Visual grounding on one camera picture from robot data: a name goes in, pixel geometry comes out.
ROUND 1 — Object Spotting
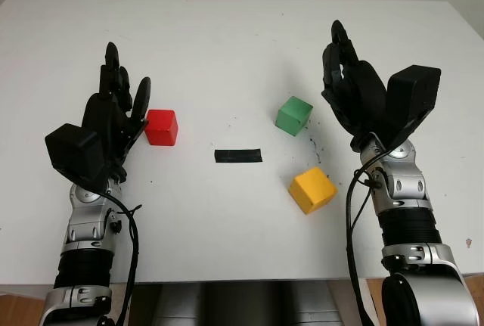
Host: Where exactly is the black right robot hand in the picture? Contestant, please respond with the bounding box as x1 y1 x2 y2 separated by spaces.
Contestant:
321 19 390 150

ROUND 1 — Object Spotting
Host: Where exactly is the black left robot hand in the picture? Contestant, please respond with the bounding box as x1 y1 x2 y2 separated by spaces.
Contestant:
81 41 153 182

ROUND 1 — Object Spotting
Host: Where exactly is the red wooden block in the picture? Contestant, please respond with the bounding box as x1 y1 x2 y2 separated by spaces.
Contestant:
144 109 179 147

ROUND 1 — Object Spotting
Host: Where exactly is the green wooden block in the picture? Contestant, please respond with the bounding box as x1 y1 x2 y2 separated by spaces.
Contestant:
275 95 315 137

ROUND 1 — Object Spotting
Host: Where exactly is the yellow wooden block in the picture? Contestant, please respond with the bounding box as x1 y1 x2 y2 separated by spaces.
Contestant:
288 166 338 216

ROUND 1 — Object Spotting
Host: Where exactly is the black tape strip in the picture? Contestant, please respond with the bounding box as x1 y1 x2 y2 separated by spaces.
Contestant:
213 147 263 164

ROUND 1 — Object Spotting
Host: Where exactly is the grey robot torso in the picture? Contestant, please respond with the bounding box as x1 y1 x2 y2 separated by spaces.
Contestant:
130 280 359 326

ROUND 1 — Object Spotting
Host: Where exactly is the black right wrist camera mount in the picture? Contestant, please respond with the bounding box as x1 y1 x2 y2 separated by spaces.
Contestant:
384 64 442 150

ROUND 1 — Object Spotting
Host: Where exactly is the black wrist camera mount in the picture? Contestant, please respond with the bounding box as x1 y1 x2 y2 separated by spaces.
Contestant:
44 123 110 191
384 64 442 150

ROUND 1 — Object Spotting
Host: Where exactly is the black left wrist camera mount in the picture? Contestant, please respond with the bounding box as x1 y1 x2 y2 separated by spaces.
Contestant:
44 123 110 191

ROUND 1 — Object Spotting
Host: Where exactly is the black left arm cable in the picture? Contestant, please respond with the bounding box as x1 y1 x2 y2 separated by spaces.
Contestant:
96 185 144 326

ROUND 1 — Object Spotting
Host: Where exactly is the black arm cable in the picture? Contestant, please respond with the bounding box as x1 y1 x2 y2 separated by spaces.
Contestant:
346 166 380 326
96 185 144 326

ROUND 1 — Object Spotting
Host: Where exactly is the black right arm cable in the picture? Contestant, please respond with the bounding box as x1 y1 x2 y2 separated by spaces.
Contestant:
346 166 380 326

